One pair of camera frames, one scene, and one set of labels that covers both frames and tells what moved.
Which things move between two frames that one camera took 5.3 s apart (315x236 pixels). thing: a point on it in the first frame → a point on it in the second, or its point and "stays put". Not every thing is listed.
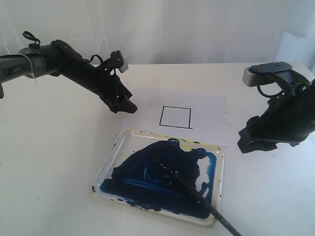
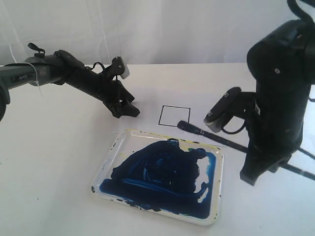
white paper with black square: (197, 118) stays put
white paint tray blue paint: (128, 170) stays put
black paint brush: (212, 211) → (190, 127)
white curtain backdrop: (224, 32) stays put
